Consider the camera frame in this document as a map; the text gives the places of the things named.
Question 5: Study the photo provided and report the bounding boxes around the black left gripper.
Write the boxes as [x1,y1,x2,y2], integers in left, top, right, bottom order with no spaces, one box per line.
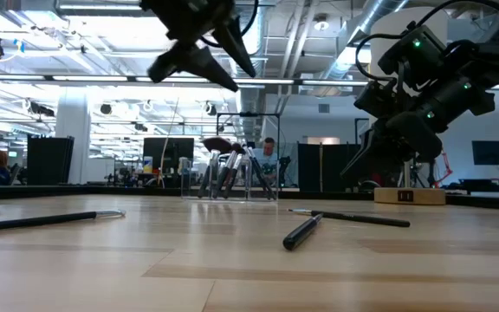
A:
[139,0,257,94]

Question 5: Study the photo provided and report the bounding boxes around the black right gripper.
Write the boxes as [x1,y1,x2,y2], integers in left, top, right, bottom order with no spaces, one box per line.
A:
[340,82,455,185]

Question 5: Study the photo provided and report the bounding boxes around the black silver-ferrule makeup brush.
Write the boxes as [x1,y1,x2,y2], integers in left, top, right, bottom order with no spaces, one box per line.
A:
[282,212,324,251]
[223,153,245,199]

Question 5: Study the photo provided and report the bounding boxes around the long silver-ferrule makeup brush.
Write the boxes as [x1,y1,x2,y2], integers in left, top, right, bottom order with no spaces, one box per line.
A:
[0,209,126,235]

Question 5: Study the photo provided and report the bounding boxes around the black partition panel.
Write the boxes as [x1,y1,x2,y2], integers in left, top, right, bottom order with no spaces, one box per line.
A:
[297,142,357,193]

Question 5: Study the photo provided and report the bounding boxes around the clear acrylic brush holder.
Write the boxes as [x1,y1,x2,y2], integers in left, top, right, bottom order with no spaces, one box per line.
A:
[216,111,282,192]

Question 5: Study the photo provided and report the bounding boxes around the red desk lamp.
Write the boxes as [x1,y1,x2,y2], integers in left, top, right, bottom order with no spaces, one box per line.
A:
[438,150,454,186]

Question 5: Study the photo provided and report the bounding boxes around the black office desk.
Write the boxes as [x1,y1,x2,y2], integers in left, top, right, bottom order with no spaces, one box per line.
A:
[457,177,499,197]

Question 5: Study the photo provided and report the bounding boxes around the white building column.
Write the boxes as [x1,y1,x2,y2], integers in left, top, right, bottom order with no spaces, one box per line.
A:
[55,97,91,185]

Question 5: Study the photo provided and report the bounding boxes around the black cabinet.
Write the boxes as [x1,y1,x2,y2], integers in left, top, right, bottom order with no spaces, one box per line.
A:
[26,135,75,186]

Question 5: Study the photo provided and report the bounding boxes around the silver ceiling duct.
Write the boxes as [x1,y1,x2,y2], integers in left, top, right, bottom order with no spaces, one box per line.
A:
[231,0,269,78]
[318,0,406,81]

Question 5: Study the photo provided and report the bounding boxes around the dark wall monitor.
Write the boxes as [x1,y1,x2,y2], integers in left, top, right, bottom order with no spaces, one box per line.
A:
[471,140,499,166]

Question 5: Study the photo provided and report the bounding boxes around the black aluminium table frame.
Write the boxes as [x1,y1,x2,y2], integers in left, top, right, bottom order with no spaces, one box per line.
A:
[0,184,499,213]

